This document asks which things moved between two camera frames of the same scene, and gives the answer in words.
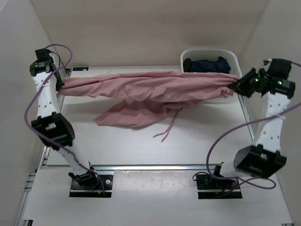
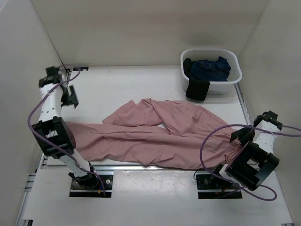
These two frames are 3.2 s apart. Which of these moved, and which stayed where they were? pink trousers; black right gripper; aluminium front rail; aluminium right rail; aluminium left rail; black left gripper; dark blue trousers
Moved: black left gripper; black right gripper; pink trousers
Stayed: aluminium right rail; aluminium left rail; aluminium front rail; dark blue trousers
